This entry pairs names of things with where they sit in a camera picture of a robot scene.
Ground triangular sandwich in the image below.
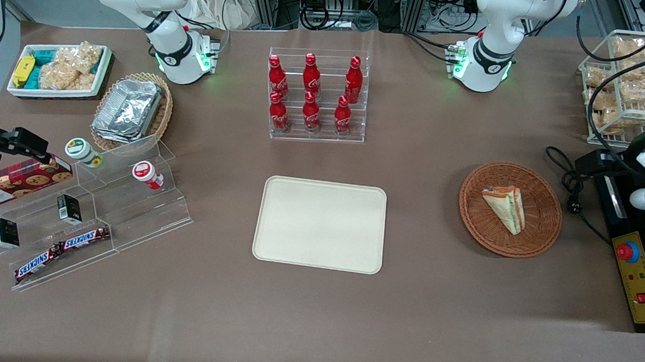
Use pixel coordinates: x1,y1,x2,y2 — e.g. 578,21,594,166
480,184,527,236

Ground oval light wicker basket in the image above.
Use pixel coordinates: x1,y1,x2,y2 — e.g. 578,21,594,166
89,69,175,156

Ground round brown wicker basket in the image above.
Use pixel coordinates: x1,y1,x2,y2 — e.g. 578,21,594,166
456,159,566,261

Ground cream rectangular tray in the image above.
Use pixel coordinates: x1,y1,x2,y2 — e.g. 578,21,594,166
250,174,388,276

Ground red tartan cookie box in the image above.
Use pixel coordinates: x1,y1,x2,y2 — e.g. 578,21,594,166
0,152,75,217

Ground green lid cup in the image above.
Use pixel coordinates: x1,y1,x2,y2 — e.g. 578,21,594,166
64,137,106,169

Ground red emergency stop button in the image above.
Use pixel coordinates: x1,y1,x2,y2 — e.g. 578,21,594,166
615,242,641,263

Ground white rectangular snack bin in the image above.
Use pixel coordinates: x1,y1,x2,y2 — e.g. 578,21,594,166
6,39,113,103

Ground black equipment box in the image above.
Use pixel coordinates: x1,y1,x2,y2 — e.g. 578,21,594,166
582,147,645,334

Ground yellow control panel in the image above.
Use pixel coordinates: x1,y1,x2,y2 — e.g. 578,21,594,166
607,229,645,326

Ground bagged rice cracker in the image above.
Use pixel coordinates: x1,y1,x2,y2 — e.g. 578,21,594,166
55,40,103,75
38,63,97,93

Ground yellow snack packet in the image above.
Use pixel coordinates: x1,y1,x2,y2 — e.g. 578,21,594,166
12,54,36,88

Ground small black box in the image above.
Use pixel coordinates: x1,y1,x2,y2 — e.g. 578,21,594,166
55,193,84,226
0,217,22,250

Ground black power adapter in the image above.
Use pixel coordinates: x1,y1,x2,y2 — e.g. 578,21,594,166
574,147,616,178

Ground aluminium foil container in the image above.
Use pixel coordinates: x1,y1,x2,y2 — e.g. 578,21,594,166
91,77,164,146

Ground snickers chocolate bar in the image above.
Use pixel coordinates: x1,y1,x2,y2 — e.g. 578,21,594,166
59,223,112,254
13,242,63,287

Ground red lid cup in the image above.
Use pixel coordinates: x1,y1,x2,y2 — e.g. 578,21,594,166
131,160,166,191

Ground clear acrylic stepped shelf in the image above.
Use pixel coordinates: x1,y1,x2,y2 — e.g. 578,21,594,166
0,126,199,303

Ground bagged fried snack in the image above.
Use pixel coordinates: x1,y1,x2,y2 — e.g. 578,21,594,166
618,79,645,105
586,91,628,136
585,66,616,92
611,35,645,63
620,58,645,84

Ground beige cloth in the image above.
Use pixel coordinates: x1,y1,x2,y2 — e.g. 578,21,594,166
183,0,268,33

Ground red cola bottle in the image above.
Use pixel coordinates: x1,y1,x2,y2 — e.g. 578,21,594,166
333,95,354,135
266,55,291,101
343,55,365,103
301,91,324,135
268,90,292,134
301,53,324,97

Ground clear acrylic bottle rack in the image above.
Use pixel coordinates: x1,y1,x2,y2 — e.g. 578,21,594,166
264,45,371,145

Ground black power cable with plug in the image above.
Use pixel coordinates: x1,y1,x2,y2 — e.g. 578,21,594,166
539,145,619,247

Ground white wire rack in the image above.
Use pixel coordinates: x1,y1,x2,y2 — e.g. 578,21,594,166
573,27,645,149

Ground black base cables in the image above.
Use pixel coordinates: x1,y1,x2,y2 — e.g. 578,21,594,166
401,30,462,65

